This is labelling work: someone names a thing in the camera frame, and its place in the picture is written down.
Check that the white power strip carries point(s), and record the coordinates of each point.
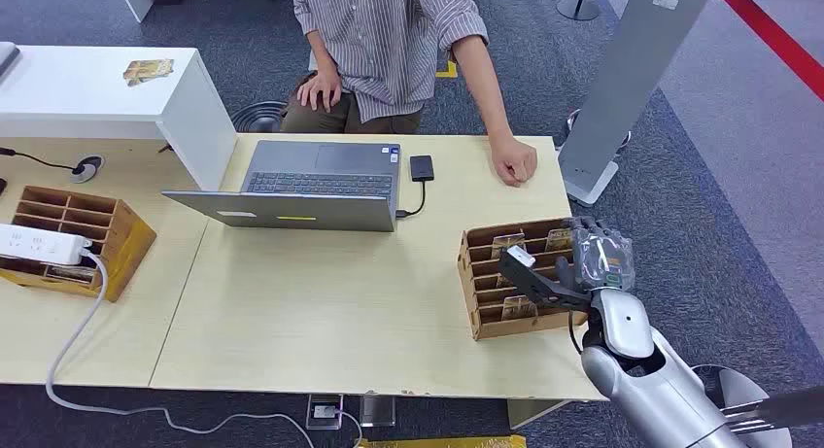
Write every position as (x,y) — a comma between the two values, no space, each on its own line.
(38,242)

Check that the person's right forearm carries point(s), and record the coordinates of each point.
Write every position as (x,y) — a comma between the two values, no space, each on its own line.
(322,55)

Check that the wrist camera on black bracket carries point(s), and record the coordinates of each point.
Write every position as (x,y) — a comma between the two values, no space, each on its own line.
(531,278)

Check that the grey flat device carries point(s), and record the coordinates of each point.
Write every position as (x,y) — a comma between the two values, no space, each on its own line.
(6,55)

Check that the person's left hand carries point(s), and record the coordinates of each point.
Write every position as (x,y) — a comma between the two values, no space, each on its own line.
(514,162)

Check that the dark bar with silver fork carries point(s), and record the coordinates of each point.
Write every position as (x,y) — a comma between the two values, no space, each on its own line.
(792,408)

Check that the person's right hand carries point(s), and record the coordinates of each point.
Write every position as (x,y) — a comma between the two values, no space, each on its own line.
(322,88)

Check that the white desk leg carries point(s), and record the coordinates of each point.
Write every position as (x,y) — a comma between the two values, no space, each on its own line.
(531,413)

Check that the brown cardboard card rack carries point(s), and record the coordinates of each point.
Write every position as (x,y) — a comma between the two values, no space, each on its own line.
(489,284)

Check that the black external drive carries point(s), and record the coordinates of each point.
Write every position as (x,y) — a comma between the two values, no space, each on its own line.
(422,168)

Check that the grey floor box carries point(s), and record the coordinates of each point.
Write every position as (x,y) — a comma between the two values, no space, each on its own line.
(378,411)

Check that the floor power socket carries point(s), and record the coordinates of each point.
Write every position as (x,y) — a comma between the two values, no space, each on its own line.
(324,411)

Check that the yellow floor marker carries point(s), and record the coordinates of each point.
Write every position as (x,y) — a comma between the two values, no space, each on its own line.
(447,70)

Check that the stack of gold cards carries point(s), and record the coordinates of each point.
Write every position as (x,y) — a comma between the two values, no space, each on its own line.
(148,70)

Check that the grey laptop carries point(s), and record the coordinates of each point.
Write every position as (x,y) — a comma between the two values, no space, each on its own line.
(322,175)

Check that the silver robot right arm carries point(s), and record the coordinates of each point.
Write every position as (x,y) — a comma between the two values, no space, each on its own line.
(663,393)

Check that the black round stool base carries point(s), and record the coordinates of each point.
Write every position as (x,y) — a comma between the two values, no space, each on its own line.
(254,118)

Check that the white cabinet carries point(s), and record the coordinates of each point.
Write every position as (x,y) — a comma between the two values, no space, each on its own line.
(84,94)

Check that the brown wooden slot rack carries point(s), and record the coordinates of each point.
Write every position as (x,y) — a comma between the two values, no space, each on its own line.
(122,239)

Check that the black stanchion post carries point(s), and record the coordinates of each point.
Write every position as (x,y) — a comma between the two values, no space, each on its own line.
(578,8)

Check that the grey kiosk stand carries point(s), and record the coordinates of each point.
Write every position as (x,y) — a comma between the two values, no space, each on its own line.
(631,72)

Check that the person's left forearm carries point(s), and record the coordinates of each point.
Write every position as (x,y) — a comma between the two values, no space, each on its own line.
(483,84)

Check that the red barrier belt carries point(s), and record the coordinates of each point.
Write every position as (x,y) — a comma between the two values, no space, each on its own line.
(772,36)

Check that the silver round disc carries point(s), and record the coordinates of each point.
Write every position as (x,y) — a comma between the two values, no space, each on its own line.
(740,387)

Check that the person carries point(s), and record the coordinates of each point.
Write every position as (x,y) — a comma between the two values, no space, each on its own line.
(386,46)

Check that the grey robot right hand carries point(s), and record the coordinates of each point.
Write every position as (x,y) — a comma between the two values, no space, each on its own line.
(602,255)

